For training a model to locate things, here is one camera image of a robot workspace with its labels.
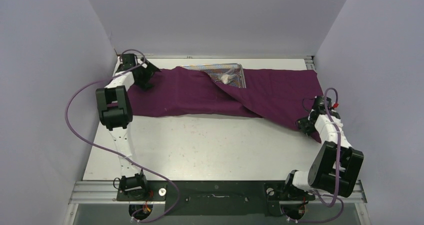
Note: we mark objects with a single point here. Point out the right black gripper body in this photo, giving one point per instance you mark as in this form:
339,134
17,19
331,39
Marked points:
306,125

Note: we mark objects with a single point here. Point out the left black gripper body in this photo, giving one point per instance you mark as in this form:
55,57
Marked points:
144,74

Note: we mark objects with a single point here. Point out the purple cloth wrap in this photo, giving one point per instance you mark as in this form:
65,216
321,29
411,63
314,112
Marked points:
280,96

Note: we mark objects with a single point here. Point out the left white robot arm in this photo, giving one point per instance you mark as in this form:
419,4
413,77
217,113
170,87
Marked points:
116,114

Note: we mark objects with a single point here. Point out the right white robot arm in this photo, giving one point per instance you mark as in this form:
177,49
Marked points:
337,164

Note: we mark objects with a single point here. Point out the white gauze bag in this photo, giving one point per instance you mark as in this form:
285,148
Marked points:
228,76

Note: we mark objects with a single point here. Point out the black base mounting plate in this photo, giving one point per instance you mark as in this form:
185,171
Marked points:
216,198

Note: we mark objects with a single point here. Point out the wire mesh instrument tray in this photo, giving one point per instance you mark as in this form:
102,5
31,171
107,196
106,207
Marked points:
217,69

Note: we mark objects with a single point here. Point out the aluminium frame rail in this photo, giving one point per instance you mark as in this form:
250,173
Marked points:
103,192

